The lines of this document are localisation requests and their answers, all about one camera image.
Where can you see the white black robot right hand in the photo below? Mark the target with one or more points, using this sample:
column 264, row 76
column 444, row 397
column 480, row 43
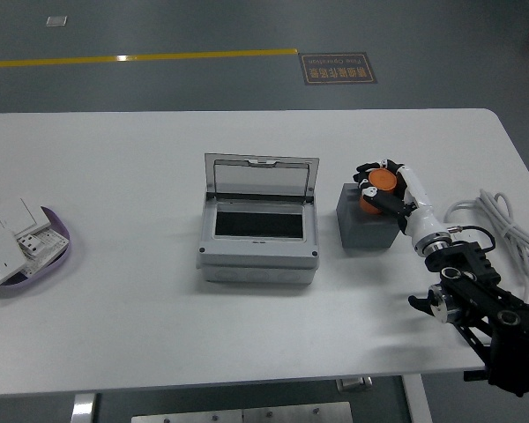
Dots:
column 419, row 207

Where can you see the orange cylinder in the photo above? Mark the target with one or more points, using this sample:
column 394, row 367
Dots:
column 381, row 180

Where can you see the grey electrical box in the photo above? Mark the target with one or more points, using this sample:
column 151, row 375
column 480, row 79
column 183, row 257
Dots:
column 255, row 264

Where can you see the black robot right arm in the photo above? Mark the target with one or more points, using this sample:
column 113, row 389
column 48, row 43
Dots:
column 467, row 260

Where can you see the grey cube with round hole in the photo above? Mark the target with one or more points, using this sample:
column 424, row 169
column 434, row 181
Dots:
column 366, row 231

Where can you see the brown floor sign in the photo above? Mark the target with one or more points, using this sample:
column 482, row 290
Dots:
column 337, row 68

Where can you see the white table leg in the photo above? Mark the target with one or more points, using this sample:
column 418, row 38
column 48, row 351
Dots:
column 418, row 398
column 84, row 407

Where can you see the yellow floor tape line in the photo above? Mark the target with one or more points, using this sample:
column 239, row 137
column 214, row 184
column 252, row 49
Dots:
column 136, row 57

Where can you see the purple plastic tray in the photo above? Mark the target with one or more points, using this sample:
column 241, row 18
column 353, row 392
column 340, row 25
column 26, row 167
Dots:
column 57, row 264

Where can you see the white printed panel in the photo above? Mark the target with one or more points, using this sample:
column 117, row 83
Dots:
column 53, row 243

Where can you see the small silver floor plate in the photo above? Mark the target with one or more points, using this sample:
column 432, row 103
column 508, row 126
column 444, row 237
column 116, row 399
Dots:
column 56, row 20

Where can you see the grey metal table bracket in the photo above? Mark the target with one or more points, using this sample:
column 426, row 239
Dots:
column 355, row 384

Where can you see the grey metal base plate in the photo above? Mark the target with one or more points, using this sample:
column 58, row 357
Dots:
column 242, row 414

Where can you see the white wall socket plate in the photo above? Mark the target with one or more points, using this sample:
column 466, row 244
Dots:
column 0, row 264

